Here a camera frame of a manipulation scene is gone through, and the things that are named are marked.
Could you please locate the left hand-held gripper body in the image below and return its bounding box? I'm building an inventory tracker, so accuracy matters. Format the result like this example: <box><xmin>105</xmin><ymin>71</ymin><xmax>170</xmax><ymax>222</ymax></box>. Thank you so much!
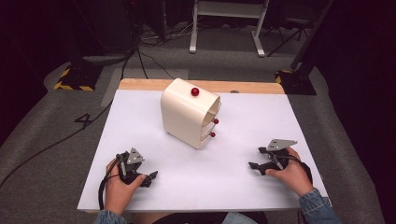
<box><xmin>116</xmin><ymin>147</ymin><xmax>150</xmax><ymax>188</ymax></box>

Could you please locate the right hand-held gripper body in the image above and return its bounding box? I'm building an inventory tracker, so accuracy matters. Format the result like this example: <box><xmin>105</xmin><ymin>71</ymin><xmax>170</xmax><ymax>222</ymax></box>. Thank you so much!
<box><xmin>261</xmin><ymin>138</ymin><xmax>299</xmax><ymax>176</ymax></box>

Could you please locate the person's right hand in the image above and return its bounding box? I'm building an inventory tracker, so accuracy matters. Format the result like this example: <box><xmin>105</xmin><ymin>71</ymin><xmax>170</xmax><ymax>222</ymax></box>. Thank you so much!
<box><xmin>264</xmin><ymin>147</ymin><xmax>315</xmax><ymax>197</ymax></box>

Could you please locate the person's left hand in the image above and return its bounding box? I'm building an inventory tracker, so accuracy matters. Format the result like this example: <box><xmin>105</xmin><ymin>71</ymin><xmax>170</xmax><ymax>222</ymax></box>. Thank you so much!
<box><xmin>105</xmin><ymin>157</ymin><xmax>148</xmax><ymax>216</ymax></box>

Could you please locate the white table mat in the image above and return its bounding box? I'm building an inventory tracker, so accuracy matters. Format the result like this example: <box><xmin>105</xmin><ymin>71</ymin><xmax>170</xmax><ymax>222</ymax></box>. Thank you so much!
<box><xmin>77</xmin><ymin>89</ymin><xmax>330</xmax><ymax>213</ymax></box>

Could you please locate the cream drawer with red knob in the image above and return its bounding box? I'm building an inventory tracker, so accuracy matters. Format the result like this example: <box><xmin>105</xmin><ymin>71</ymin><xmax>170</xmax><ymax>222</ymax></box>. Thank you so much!
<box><xmin>200</xmin><ymin>117</ymin><xmax>220</xmax><ymax>139</ymax></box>
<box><xmin>198</xmin><ymin>131</ymin><xmax>217</xmax><ymax>150</ymax></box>

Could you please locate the cream mini drawer cabinet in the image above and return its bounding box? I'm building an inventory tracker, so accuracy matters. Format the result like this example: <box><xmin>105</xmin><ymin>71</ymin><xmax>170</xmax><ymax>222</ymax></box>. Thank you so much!
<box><xmin>160</xmin><ymin>77</ymin><xmax>222</xmax><ymax>150</ymax></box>

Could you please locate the black stand base striped tape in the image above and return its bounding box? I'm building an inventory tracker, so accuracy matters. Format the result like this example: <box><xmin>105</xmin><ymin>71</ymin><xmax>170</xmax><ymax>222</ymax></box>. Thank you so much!
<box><xmin>275</xmin><ymin>68</ymin><xmax>318</xmax><ymax>96</ymax></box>
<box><xmin>52</xmin><ymin>63</ymin><xmax>104</xmax><ymax>92</ymax></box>

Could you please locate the wooden table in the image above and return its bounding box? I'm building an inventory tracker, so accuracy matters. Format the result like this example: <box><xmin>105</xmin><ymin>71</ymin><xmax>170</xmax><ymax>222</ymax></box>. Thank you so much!
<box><xmin>118</xmin><ymin>77</ymin><xmax>286</xmax><ymax>95</ymax></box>

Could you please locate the black tripod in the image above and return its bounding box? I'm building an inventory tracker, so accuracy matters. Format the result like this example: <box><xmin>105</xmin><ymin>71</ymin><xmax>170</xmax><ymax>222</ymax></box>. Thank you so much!
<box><xmin>266</xmin><ymin>14</ymin><xmax>308</xmax><ymax>58</ymax></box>

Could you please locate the black slanted stand pole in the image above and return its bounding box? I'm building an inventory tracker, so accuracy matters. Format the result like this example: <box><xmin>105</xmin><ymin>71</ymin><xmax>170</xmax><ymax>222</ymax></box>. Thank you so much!
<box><xmin>290</xmin><ymin>0</ymin><xmax>336</xmax><ymax>71</ymax></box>

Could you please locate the large black case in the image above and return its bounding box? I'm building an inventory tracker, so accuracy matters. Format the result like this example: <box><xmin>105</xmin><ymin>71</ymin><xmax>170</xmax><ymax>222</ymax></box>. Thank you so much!
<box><xmin>70</xmin><ymin>0</ymin><xmax>142</xmax><ymax>61</ymax></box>

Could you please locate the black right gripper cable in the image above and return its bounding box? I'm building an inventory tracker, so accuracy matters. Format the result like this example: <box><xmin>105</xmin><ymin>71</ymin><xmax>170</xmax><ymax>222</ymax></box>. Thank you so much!
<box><xmin>279</xmin><ymin>154</ymin><xmax>314</xmax><ymax>185</ymax></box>

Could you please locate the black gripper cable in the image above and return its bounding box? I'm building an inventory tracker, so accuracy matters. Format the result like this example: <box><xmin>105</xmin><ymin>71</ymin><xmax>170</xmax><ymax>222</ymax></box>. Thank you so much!
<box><xmin>279</xmin><ymin>154</ymin><xmax>314</xmax><ymax>185</ymax></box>
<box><xmin>97</xmin><ymin>155</ymin><xmax>123</xmax><ymax>211</ymax></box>

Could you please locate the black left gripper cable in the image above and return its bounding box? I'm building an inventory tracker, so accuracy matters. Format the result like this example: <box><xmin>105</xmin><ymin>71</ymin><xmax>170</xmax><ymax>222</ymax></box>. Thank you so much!
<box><xmin>97</xmin><ymin>155</ymin><xmax>123</xmax><ymax>211</ymax></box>

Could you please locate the long black floor cable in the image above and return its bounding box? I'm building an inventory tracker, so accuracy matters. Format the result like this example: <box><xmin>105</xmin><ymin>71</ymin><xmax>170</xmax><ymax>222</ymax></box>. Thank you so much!
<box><xmin>0</xmin><ymin>100</ymin><xmax>114</xmax><ymax>189</ymax></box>

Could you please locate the bundle of floor cables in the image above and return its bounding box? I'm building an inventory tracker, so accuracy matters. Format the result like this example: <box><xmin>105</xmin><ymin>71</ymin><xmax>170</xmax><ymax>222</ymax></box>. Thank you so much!
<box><xmin>120</xmin><ymin>18</ymin><xmax>200</xmax><ymax>80</ymax></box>

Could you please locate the white desk frame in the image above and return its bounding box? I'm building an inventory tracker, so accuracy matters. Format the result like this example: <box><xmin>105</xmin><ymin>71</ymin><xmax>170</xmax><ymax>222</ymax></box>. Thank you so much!
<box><xmin>189</xmin><ymin>0</ymin><xmax>271</xmax><ymax>58</ymax></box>

